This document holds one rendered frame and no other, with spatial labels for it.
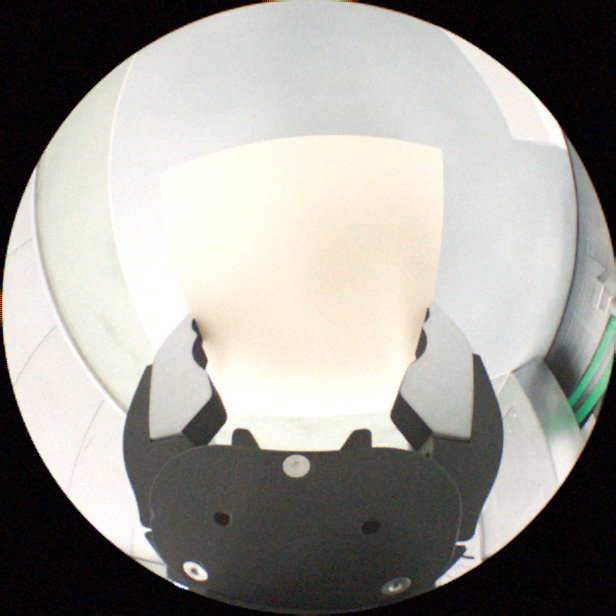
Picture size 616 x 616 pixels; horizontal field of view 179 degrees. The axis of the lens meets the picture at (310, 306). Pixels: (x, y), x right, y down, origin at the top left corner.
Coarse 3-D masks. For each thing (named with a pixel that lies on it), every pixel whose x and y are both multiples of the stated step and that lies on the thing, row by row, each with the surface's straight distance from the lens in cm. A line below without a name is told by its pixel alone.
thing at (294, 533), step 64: (192, 448) 6; (256, 448) 6; (384, 448) 5; (192, 512) 6; (256, 512) 5; (320, 512) 5; (384, 512) 5; (448, 512) 6; (192, 576) 6; (256, 576) 5; (320, 576) 5; (384, 576) 5
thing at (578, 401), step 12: (612, 324) 49; (612, 336) 50; (600, 348) 51; (612, 348) 51; (600, 360) 52; (612, 360) 51; (588, 372) 54; (600, 372) 53; (588, 384) 55; (600, 384) 53; (576, 396) 57; (588, 396) 56; (600, 396) 54; (576, 408) 58; (588, 408) 56; (576, 420) 59
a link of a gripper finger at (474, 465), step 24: (480, 360) 9; (480, 384) 8; (480, 408) 8; (480, 432) 7; (432, 456) 6; (456, 456) 6; (480, 456) 7; (456, 480) 6; (480, 480) 7; (480, 504) 6
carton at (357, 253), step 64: (192, 192) 10; (256, 192) 9; (320, 192) 8; (384, 192) 9; (192, 256) 10; (256, 256) 9; (320, 256) 9; (384, 256) 9; (256, 320) 10; (320, 320) 10; (384, 320) 11; (256, 384) 14; (320, 384) 13; (384, 384) 14
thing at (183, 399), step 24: (168, 336) 11; (192, 336) 10; (168, 360) 10; (192, 360) 9; (168, 384) 9; (192, 384) 8; (168, 408) 8; (192, 408) 7; (216, 408) 8; (168, 432) 7; (192, 432) 7; (216, 432) 8
